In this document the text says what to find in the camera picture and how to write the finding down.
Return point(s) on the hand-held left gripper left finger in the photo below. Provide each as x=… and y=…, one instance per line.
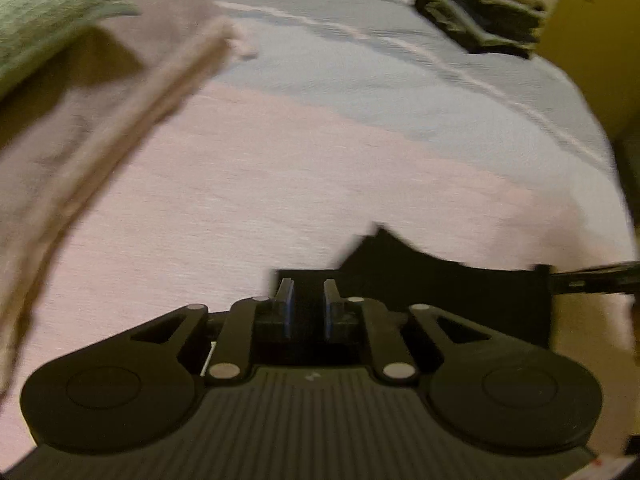
x=286, y=310

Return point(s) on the black long-sleeved sweater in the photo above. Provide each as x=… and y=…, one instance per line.
x=475, y=300

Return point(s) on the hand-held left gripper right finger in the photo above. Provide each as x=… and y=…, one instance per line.
x=330, y=310

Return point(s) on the green knitted cloth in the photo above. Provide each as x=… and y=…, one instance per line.
x=45, y=15

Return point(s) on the folded beige blanket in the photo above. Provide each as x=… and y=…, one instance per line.
x=75, y=150

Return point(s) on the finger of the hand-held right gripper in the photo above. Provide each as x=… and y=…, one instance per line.
x=595, y=280

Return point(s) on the pile of dark clothes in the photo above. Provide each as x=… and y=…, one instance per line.
x=480, y=7

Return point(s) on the pink and grey bedspread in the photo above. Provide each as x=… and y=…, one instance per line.
x=325, y=150

